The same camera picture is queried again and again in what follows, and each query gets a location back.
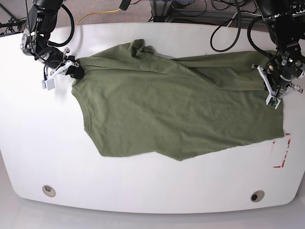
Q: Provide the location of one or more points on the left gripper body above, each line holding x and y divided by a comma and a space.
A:
283, 70

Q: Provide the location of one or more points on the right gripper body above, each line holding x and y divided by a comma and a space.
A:
53, 58

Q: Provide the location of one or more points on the olive green T-shirt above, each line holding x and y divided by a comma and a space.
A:
134, 101

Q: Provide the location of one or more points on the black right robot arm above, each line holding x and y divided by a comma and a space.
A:
40, 22

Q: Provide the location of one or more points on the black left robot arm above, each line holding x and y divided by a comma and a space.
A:
285, 32

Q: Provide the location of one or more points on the black tripod stand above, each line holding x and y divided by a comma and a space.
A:
13, 26

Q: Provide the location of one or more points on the red tape rectangle marking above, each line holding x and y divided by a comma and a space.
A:
279, 151

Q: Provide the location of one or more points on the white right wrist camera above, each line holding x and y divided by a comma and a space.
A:
48, 80

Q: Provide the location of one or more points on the aluminium frame base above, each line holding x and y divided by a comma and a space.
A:
164, 10

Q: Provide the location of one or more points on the left table cable grommet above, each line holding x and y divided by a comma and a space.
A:
49, 191

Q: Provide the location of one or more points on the table cable grommet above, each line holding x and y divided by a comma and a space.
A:
49, 191
257, 196

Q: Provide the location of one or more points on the right table cable grommet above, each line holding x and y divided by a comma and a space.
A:
257, 196

